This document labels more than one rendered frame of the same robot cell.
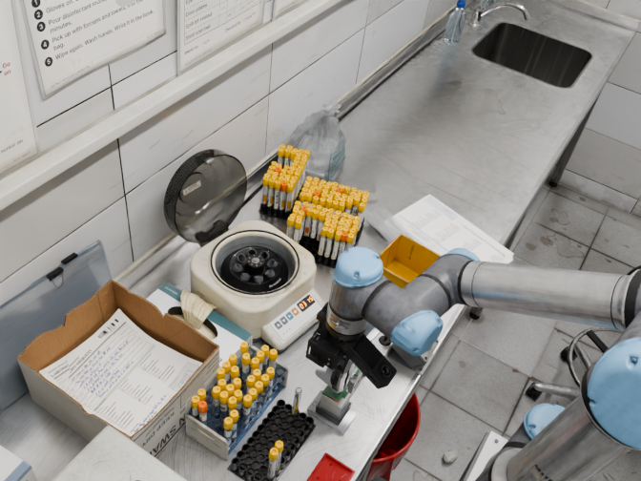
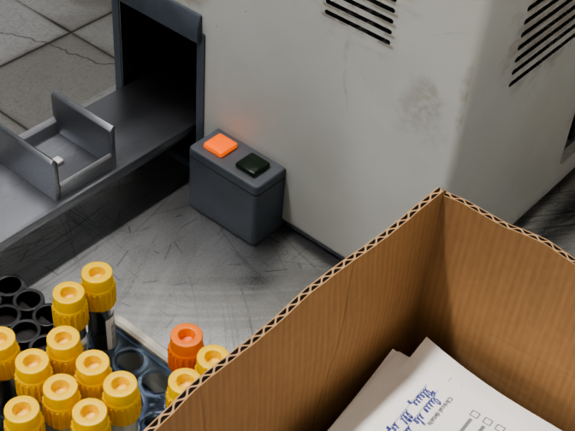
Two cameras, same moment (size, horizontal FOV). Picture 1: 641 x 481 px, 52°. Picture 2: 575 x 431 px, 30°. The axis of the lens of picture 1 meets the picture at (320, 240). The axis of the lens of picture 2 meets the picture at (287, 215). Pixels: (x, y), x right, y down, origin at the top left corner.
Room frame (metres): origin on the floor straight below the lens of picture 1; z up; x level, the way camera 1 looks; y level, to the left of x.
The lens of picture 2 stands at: (0.94, 0.27, 1.36)
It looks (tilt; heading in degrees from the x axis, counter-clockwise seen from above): 42 degrees down; 191
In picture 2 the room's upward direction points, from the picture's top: 5 degrees clockwise
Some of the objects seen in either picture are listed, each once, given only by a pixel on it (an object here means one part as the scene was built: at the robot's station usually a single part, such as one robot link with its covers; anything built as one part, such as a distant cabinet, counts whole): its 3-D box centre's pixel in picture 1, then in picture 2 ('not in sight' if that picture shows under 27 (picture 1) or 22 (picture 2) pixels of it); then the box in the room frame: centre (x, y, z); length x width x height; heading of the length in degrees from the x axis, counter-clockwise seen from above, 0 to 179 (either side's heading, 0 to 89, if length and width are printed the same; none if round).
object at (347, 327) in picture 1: (347, 313); not in sight; (0.73, -0.07, 1.19); 0.08 x 0.08 x 0.05
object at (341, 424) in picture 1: (333, 408); not in sight; (0.72, -0.08, 0.89); 0.09 x 0.05 x 0.04; 64
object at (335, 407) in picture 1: (334, 401); not in sight; (0.72, -0.08, 0.92); 0.05 x 0.04 x 0.06; 64
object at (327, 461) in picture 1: (331, 476); not in sight; (0.59, -0.09, 0.88); 0.07 x 0.07 x 0.01; 64
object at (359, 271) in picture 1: (357, 283); not in sight; (0.73, -0.07, 1.27); 0.09 x 0.08 x 0.11; 53
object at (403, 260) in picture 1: (405, 274); not in sight; (1.10, -0.22, 0.93); 0.13 x 0.13 x 0.10; 60
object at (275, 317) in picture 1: (259, 282); not in sight; (0.99, 0.12, 0.94); 0.30 x 0.24 x 0.12; 55
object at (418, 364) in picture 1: (407, 340); not in sight; (0.91, -0.23, 0.92); 0.13 x 0.07 x 0.08; 64
